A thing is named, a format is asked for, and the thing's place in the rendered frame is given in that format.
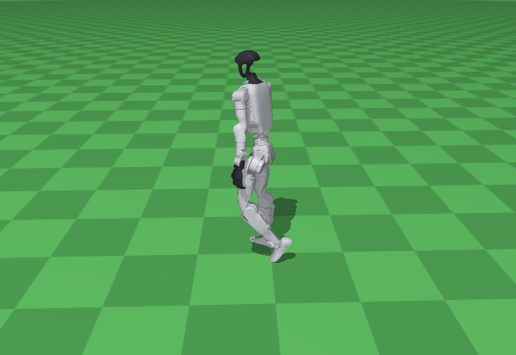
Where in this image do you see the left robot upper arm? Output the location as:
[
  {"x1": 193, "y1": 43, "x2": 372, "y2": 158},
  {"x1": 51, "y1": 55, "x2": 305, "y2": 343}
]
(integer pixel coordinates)
[{"x1": 232, "y1": 88, "x2": 249, "y2": 133}]

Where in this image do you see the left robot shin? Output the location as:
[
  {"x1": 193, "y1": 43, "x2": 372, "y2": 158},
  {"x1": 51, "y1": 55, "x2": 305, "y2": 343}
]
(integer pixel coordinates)
[{"x1": 240, "y1": 206, "x2": 281, "y2": 249}]

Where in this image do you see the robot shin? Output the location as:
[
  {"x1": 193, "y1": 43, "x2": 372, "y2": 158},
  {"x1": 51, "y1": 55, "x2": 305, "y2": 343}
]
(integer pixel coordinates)
[
  {"x1": 240, "y1": 206, "x2": 281, "y2": 249},
  {"x1": 257, "y1": 193, "x2": 274, "y2": 241}
]

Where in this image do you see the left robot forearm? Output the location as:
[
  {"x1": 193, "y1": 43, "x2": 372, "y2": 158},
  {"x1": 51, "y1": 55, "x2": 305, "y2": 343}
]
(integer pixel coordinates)
[{"x1": 234, "y1": 125, "x2": 248, "y2": 166}]

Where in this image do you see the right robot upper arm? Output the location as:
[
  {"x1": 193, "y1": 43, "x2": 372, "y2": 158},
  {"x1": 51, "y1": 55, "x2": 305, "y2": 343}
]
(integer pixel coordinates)
[{"x1": 267, "y1": 82, "x2": 273, "y2": 101}]

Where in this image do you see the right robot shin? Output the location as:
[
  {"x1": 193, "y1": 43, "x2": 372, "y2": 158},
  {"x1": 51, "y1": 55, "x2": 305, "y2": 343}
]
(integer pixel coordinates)
[{"x1": 257, "y1": 193, "x2": 274, "y2": 241}]

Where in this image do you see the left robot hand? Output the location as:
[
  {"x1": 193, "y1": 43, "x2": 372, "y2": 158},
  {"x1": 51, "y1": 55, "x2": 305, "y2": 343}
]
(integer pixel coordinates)
[{"x1": 231, "y1": 160, "x2": 246, "y2": 189}]

